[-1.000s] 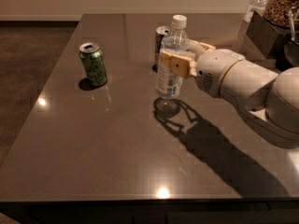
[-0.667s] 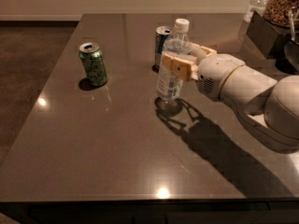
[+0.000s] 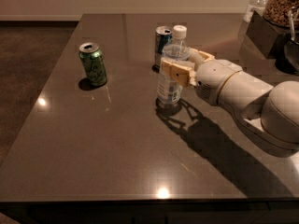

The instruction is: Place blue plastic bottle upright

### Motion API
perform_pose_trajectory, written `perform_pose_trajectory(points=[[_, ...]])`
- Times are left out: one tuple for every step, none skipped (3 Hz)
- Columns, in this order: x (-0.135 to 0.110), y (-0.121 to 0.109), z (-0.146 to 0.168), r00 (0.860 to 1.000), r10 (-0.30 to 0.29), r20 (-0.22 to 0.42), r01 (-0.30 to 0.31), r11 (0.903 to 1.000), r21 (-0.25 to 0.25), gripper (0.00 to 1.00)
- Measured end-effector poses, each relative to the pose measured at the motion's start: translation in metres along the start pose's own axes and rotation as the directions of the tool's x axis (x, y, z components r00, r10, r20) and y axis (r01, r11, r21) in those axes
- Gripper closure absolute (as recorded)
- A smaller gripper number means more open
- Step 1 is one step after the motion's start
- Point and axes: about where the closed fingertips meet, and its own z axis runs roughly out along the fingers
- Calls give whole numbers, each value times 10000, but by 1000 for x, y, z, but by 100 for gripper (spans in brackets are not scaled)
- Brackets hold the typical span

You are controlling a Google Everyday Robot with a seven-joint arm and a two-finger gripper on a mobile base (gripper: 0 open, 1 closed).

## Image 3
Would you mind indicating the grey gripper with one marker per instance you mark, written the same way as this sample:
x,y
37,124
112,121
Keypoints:
x,y
215,79

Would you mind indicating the clear plastic bottle blue label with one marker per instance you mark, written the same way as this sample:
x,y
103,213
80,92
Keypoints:
x,y
174,51

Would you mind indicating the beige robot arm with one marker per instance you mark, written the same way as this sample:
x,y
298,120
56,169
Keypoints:
x,y
268,115

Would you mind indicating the clear spray bottle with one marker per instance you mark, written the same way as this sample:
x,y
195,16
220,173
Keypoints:
x,y
254,6

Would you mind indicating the blue silver energy drink can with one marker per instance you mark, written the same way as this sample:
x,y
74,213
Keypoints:
x,y
163,35

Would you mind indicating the dark box stand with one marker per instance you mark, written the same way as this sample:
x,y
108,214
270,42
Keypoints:
x,y
268,38

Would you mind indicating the dark cup with utensil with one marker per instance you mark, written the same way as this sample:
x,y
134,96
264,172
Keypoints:
x,y
289,62

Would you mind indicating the green soda can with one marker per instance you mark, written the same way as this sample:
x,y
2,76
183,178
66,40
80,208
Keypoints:
x,y
92,60

